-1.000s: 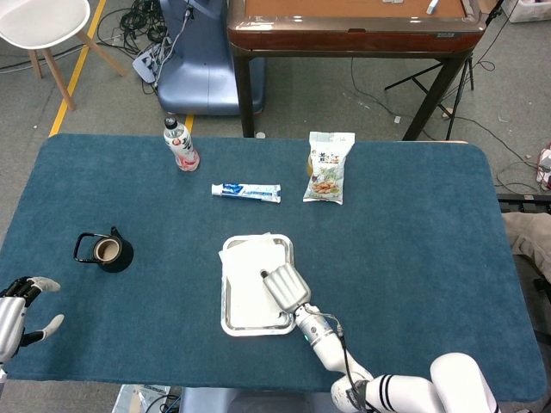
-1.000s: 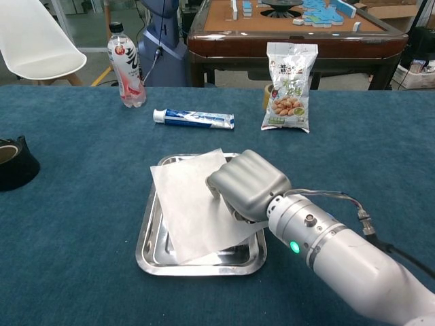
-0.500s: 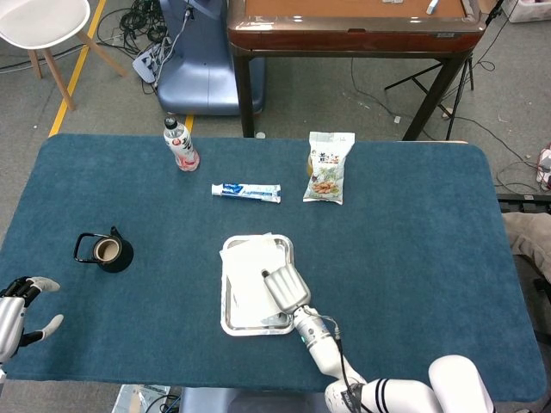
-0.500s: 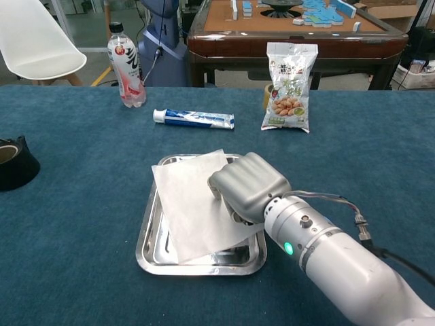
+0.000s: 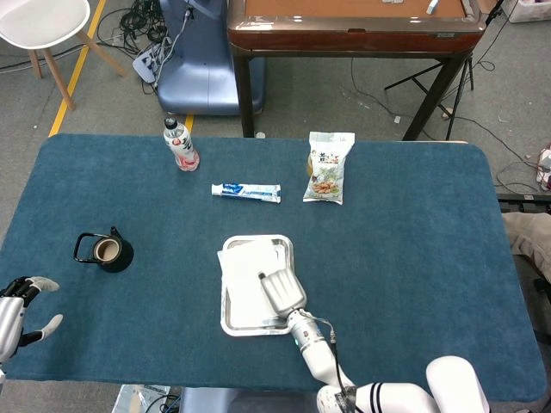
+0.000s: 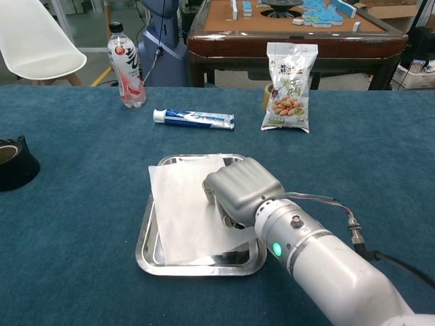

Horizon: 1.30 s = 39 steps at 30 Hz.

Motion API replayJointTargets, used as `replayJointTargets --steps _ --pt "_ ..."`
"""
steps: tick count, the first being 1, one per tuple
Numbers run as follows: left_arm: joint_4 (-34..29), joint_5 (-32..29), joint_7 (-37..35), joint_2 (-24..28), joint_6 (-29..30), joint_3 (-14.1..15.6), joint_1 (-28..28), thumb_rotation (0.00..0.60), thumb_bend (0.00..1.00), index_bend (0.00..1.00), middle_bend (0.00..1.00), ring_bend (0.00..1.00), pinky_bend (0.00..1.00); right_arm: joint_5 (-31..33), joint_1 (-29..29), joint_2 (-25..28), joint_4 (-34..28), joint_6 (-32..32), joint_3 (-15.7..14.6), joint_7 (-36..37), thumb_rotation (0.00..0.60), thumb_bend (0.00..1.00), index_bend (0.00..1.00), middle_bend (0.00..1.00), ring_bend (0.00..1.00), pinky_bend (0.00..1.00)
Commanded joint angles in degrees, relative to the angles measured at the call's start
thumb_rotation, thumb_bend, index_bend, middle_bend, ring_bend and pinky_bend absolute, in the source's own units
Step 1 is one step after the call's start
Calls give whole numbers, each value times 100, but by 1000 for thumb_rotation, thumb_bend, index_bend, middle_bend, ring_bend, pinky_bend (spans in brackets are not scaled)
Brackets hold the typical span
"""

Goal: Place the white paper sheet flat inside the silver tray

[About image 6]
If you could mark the blue table cloth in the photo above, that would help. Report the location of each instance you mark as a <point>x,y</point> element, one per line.
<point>85,153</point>

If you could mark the white chair with wooden legs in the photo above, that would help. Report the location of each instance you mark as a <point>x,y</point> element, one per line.
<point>34,44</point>

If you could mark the cluster of blue mahjong tiles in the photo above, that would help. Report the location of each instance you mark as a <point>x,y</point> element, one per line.
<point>321,15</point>

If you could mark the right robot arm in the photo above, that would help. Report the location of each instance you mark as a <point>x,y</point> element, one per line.
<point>333,265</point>

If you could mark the white box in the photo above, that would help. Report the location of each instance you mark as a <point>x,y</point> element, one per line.
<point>418,79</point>

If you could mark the silver metal tray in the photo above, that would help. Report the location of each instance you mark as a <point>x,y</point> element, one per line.
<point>146,251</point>

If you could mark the peanut snack bag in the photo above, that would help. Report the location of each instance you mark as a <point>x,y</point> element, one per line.
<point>289,91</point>

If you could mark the clear pink drink bottle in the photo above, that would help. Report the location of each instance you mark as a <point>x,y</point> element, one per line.
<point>127,68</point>

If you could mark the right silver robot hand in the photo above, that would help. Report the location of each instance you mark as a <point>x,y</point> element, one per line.
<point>244,186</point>

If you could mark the black mahjong table hub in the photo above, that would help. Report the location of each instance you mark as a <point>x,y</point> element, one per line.
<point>280,8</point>

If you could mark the white blue toothpaste tube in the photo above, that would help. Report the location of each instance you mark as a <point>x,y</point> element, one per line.
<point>197,119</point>

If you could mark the white paper sheet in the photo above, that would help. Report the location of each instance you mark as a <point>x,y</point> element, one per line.
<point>183,210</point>

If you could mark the pair of white mahjong tiles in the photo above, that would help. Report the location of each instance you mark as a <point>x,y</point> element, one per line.
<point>298,22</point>

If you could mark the brown mahjong table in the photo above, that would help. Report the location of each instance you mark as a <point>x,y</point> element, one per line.
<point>238,44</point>

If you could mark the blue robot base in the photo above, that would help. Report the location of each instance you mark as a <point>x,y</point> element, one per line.
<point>163,40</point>

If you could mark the single white mahjong tile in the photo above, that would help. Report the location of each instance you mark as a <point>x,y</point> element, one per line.
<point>357,26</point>

